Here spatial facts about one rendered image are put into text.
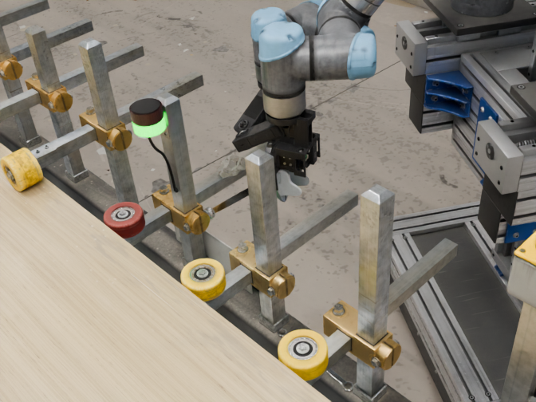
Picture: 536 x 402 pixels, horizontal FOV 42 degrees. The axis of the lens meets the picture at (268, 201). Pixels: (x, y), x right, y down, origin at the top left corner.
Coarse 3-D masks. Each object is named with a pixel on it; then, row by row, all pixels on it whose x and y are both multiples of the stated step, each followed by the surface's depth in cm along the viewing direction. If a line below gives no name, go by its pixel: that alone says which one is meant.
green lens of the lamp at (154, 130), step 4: (164, 120) 130; (132, 124) 129; (156, 124) 128; (160, 124) 128; (164, 124) 130; (136, 128) 128; (140, 128) 128; (144, 128) 127; (148, 128) 127; (152, 128) 128; (156, 128) 128; (160, 128) 129; (164, 128) 130; (136, 132) 129; (140, 132) 128; (144, 132) 128; (148, 132) 128; (152, 132) 128; (156, 132) 128; (160, 132) 129; (144, 136) 128; (148, 136) 128
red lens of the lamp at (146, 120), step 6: (162, 108) 128; (132, 114) 126; (150, 114) 126; (156, 114) 127; (162, 114) 128; (132, 120) 128; (138, 120) 126; (144, 120) 126; (150, 120) 126; (156, 120) 127
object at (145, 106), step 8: (136, 104) 128; (144, 104) 128; (152, 104) 128; (160, 104) 128; (136, 112) 126; (144, 112) 126; (160, 120) 128; (168, 128) 132; (168, 136) 133; (152, 144) 133; (160, 152) 135; (168, 168) 138; (176, 192) 142
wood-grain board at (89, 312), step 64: (0, 192) 150; (0, 256) 134; (64, 256) 133; (128, 256) 132; (0, 320) 121; (64, 320) 120; (128, 320) 119; (192, 320) 118; (0, 384) 110; (64, 384) 109; (128, 384) 109; (192, 384) 108; (256, 384) 107
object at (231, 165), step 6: (228, 156) 159; (234, 156) 160; (222, 162) 160; (228, 162) 157; (234, 162) 157; (240, 162) 157; (222, 168) 157; (228, 168) 157; (234, 168) 156; (240, 168) 157; (222, 174) 155; (228, 174) 155; (234, 174) 155
